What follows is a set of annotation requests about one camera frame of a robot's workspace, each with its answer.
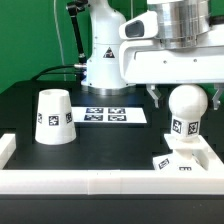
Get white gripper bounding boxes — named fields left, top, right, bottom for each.
left=119, top=40, right=224, bottom=110

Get white lamp bulb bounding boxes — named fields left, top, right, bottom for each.
left=169, top=84, right=208, bottom=142

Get white lamp base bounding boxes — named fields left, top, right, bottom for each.
left=152, top=134, right=208, bottom=172

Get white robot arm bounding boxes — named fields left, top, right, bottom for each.
left=82, top=0, right=224, bottom=108

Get white conical lamp shade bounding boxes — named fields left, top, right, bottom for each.
left=35, top=89, right=76, bottom=145

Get white U-shaped fence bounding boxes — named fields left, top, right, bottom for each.
left=0, top=134, right=224, bottom=195

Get white marker sheet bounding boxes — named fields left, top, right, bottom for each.
left=72, top=107, right=147, bottom=124

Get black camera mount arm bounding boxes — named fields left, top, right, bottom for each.
left=66, top=0, right=88, bottom=64

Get black cable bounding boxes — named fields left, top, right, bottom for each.
left=30, top=63, right=88, bottom=82

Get white thin cable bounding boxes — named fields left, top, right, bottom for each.
left=53, top=0, right=68, bottom=82

